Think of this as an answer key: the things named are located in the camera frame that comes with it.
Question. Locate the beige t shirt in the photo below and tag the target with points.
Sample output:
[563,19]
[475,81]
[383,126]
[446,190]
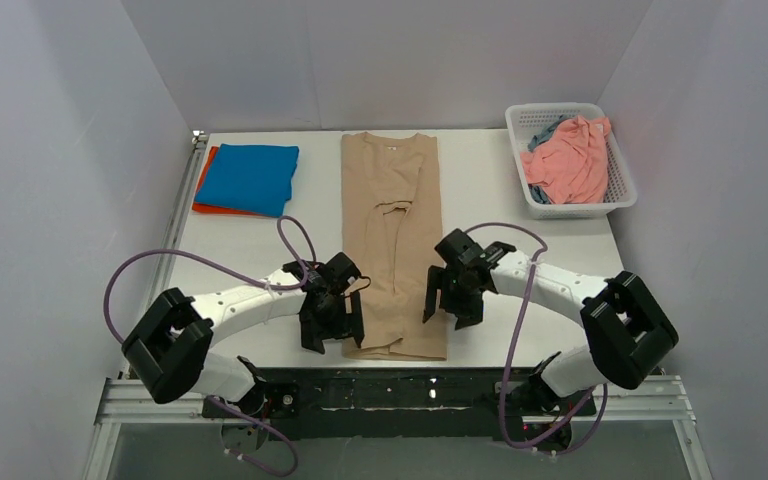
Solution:
[391,222]

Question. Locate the pink t shirt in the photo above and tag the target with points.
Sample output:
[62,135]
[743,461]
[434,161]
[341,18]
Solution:
[571,167]

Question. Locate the folded blue t shirt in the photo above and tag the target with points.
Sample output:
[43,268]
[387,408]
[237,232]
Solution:
[275,166]

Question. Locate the white plastic basket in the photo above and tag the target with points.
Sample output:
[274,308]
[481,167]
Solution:
[525,121]

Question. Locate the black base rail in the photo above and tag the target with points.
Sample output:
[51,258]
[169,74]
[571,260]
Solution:
[319,403]

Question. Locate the aluminium frame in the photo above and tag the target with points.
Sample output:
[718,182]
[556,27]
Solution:
[645,433]

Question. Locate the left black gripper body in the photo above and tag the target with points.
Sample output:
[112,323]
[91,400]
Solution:
[331,316]

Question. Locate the grey blue garment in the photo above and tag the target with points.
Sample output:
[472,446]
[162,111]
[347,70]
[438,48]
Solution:
[545,134]

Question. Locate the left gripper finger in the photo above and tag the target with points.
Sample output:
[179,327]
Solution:
[311,338]
[355,315]

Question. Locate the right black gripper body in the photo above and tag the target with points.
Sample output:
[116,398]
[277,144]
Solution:
[455,294]

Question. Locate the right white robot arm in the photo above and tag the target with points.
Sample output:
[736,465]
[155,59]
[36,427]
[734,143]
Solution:
[627,332]

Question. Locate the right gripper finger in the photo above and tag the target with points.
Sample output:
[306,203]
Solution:
[469,317]
[433,286]

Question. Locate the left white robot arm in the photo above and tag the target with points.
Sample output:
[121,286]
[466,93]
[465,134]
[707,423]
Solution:
[170,348]

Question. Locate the folded orange t shirt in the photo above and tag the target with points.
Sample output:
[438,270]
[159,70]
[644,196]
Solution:
[229,184]

